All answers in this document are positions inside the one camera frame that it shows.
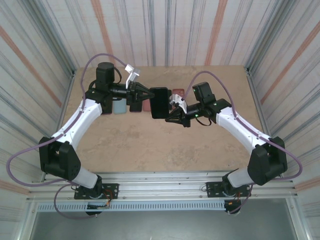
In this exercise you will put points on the red phone case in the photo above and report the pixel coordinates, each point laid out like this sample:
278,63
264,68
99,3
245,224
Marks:
147,106

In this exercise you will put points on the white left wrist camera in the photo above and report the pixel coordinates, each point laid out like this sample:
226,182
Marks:
132,75

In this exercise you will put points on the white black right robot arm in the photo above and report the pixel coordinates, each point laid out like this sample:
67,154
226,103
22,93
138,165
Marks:
267,165

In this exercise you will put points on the black phone case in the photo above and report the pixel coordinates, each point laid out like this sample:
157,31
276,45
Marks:
160,118

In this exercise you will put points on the aluminium extrusion rail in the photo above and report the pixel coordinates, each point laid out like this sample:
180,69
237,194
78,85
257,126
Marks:
162,185
162,175
162,195

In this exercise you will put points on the black round mount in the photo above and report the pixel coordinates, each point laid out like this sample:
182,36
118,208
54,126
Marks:
235,208
93,213

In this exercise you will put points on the light blue phone case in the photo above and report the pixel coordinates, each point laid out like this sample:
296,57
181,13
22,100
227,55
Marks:
119,107

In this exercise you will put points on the pale pink phone case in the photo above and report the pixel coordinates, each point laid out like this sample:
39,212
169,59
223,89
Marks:
178,91

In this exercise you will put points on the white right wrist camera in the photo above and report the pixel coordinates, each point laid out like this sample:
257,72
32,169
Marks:
178,102

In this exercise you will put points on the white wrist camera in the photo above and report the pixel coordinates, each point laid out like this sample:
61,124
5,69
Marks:
132,75
178,102

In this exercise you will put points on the aluminium side rail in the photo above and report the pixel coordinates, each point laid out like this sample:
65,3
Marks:
70,85
252,86

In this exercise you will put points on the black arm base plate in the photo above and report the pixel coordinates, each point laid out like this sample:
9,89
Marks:
212,187
113,188

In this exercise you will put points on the black smartphone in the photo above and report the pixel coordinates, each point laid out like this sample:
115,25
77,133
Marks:
160,102
135,108

